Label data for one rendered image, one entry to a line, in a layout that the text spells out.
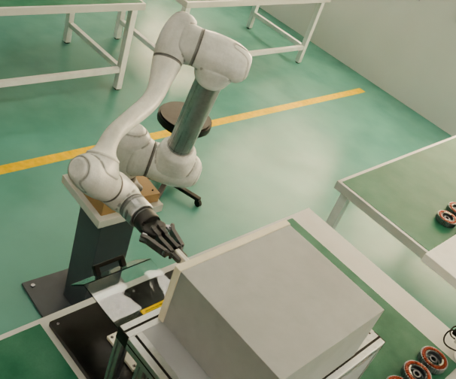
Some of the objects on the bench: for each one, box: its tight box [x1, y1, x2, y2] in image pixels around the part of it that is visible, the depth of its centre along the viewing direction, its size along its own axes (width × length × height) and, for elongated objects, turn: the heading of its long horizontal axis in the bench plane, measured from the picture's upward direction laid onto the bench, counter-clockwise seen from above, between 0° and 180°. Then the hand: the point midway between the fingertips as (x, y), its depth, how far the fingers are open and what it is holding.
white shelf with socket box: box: [421, 225, 456, 372], centre depth 224 cm, size 35×37×46 cm
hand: (183, 260), depth 172 cm, fingers closed
